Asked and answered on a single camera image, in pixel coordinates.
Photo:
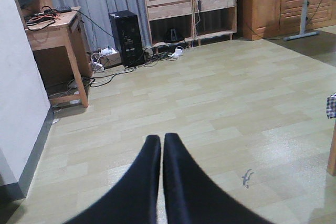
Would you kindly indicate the white power strip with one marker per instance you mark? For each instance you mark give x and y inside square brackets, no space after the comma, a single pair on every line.
[177,53]

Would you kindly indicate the wooden shelf unit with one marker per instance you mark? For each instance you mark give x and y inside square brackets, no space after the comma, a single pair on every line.
[217,18]

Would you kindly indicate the orange wooden cabinet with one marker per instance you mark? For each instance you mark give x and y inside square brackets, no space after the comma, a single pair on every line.
[268,18]

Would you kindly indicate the black computer tower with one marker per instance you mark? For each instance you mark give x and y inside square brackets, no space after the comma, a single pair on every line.
[127,37]

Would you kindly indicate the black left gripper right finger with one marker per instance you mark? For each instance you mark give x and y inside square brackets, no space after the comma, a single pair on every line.
[191,196]

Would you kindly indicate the wooden side desk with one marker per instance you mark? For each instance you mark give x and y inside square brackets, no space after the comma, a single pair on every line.
[61,52]

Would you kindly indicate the black triangular stand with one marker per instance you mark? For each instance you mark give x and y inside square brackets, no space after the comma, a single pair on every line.
[172,35]

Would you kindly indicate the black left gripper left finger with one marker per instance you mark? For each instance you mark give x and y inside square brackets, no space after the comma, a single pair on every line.
[133,199]

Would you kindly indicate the checkered folded quilt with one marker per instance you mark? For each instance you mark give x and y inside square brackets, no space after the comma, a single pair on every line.
[331,106]

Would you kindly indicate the black power adapter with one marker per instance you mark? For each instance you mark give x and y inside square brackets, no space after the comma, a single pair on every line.
[199,5]

